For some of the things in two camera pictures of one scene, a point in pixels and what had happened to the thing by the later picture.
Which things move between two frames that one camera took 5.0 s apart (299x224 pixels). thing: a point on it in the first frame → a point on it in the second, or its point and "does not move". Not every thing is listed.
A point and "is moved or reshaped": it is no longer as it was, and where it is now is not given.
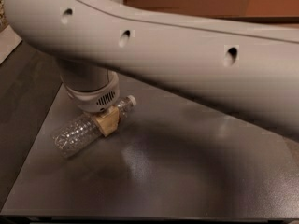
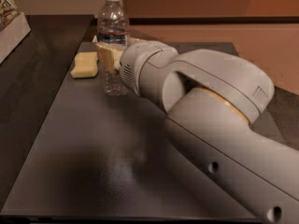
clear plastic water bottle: (84, 129) is moved or reshaped
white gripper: (94, 101) → (135, 60)
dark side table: (30, 80) does not move
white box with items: (9, 39) does not move
